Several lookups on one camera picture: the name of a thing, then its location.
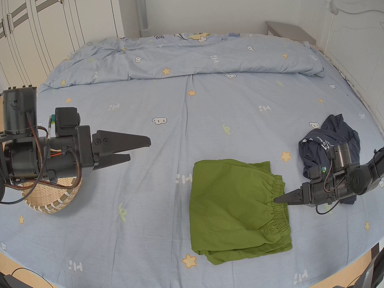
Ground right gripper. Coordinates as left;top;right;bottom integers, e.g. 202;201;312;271
302;174;353;206

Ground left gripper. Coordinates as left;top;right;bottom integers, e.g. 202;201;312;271
45;125;151;181

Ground green shorts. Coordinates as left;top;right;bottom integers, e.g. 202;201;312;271
189;158;293;266

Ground dark blue garment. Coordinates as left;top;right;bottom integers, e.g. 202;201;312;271
298;114;361;205

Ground round woven basket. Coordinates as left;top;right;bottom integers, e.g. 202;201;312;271
21;175;83;215

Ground bed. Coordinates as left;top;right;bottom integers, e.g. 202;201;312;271
0;0;384;288

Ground pale blue quilt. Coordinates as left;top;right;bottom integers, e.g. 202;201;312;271
39;32;326;94

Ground white wardrobe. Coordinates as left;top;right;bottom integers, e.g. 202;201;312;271
0;0;125;93

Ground grey bedside table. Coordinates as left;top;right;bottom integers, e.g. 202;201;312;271
265;21;317;46

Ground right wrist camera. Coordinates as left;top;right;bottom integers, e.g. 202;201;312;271
308;165;328;182

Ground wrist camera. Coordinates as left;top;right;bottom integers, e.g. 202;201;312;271
308;165;328;182
49;107;82;137

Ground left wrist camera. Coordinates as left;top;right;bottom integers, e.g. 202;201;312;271
49;107;82;137

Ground white wall duct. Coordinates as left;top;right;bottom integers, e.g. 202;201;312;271
134;0;149;37

